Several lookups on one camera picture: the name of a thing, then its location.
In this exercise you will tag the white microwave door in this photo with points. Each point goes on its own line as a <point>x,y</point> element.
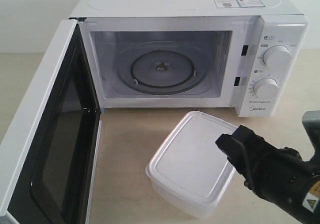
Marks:
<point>49,152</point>

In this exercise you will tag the printed paper instruction sheet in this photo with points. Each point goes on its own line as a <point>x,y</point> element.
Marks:
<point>229,4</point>

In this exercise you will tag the glass turntable plate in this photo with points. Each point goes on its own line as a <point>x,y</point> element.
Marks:
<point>161,67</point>

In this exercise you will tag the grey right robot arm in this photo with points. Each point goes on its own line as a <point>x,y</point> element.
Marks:
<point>310,121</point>

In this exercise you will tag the white microwave oven body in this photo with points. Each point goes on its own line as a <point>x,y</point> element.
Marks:
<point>233,40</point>

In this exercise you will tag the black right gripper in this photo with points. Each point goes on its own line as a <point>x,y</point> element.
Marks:
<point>276,175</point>

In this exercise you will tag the lower white timer knob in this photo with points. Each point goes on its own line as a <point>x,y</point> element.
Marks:
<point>265,88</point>

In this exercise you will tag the upper white control knob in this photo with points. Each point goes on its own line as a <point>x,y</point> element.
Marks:
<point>277,57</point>

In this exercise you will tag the white plastic food container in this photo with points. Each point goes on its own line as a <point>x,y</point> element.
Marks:
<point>188,170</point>

